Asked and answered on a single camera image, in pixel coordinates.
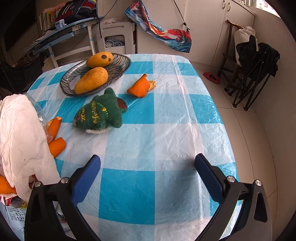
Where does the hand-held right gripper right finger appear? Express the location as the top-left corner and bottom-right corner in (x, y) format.
(194, 153), (271, 241)

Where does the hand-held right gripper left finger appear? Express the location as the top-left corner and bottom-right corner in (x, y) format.
(24, 154), (102, 241)

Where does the orange peel piece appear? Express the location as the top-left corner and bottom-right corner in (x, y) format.
(0, 175), (18, 194)
(48, 137), (67, 158)
(47, 117), (63, 143)
(127, 74), (156, 98)

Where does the green plush toy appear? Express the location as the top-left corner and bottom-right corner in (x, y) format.
(73, 87), (128, 135)

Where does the white plastic bag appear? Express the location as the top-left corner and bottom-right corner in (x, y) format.
(0, 94), (62, 202)

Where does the clear plastic wrapper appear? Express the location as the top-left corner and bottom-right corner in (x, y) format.
(28, 94), (50, 141)

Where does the blue white checked tablecloth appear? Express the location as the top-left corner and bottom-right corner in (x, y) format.
(26, 54), (243, 241)

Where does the red slipper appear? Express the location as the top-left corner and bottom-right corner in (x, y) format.
(203, 72), (221, 84)

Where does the dark glass fruit plate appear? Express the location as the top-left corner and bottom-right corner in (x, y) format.
(59, 53), (132, 96)

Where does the yellow mango with dark spot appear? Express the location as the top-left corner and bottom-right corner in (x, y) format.
(86, 52), (114, 68)

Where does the dark wooden chair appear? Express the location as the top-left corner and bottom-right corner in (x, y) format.
(217, 20), (245, 95)

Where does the folded black camping chair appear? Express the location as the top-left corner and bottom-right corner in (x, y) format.
(228, 36), (281, 111)

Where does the white cabinet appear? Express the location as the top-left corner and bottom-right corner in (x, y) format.
(136, 0), (256, 67)

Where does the colourful printed sling bag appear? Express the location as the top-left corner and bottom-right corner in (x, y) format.
(125, 0), (193, 54)

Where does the white stuffed bag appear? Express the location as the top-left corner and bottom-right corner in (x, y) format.
(233, 26), (257, 66)

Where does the blue white study desk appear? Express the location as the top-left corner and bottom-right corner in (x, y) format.
(22, 16), (105, 69)

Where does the white plastic stool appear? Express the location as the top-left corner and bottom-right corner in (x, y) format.
(96, 21), (137, 55)

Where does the row of books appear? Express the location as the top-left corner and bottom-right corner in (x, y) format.
(38, 7), (60, 30)

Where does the dark striped backpack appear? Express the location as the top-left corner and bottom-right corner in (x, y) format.
(55, 0), (97, 24)

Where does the window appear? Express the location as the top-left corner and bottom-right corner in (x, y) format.
(240, 0), (278, 16)

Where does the white cable bundle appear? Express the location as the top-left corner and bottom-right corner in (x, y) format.
(105, 39), (125, 48)

